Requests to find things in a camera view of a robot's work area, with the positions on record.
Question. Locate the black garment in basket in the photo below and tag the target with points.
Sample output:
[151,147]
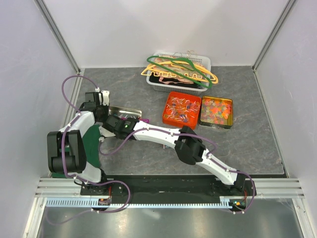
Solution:
[174,82]

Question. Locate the green clothes hanger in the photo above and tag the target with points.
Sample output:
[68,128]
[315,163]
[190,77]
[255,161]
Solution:
[183,70]

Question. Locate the white plastic basket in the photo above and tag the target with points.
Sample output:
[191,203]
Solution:
[178,59]

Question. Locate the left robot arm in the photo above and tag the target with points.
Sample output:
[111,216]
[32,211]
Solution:
[83,120]

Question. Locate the yellow clothes hanger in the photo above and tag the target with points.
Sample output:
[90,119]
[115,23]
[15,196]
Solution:
[190,70]

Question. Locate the gold tin of gummies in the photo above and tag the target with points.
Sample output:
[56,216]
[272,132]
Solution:
[216,112]

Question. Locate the grey cable duct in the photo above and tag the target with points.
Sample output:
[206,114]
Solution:
[103,202]

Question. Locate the floral pink cloth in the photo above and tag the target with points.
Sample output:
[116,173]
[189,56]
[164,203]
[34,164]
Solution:
[173,72]

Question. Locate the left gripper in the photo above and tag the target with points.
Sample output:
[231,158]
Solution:
[106,107]

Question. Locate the green cloth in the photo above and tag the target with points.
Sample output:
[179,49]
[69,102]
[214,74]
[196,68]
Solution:
[92,143]

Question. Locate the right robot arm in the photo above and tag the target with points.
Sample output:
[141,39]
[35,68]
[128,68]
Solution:
[187,144]

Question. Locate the orange tray of lollipops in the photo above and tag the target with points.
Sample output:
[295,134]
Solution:
[181,110]

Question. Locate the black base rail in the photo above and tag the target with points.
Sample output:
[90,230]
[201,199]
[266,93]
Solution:
[155,184]

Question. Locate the orange clothes hanger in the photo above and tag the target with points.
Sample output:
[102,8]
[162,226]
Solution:
[183,72]

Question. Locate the gold tin of candies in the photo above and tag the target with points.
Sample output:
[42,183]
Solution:
[125,113]

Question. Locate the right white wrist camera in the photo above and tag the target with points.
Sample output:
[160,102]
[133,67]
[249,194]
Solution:
[104,133]

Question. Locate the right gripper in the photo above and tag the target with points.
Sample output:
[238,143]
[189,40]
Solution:
[124,121]

